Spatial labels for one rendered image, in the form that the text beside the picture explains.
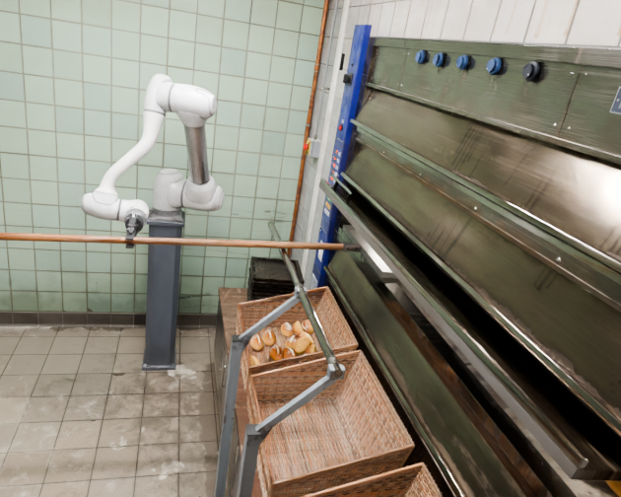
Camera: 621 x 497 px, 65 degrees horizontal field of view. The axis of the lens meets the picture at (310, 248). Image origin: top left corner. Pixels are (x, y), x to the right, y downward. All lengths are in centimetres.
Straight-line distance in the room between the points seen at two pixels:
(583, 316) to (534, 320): 12
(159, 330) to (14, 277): 106
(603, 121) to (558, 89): 17
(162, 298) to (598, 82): 248
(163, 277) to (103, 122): 100
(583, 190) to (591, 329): 30
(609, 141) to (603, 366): 46
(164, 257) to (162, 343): 59
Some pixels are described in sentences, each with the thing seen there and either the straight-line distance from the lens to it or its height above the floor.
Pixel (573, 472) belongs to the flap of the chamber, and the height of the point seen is 140.
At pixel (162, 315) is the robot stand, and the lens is 311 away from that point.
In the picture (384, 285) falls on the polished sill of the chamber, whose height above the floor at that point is 117.
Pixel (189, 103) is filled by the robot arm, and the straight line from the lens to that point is 237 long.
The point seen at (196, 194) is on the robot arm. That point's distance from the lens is 272.
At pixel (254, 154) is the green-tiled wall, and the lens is 330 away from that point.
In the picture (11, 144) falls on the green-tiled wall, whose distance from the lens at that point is 341.
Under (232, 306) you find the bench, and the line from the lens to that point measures 287.
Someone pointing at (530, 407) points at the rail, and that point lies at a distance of 110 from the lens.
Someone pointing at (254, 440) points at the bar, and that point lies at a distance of 155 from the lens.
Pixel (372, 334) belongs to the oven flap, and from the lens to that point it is 208.
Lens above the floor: 200
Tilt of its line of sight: 22 degrees down
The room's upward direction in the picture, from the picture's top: 10 degrees clockwise
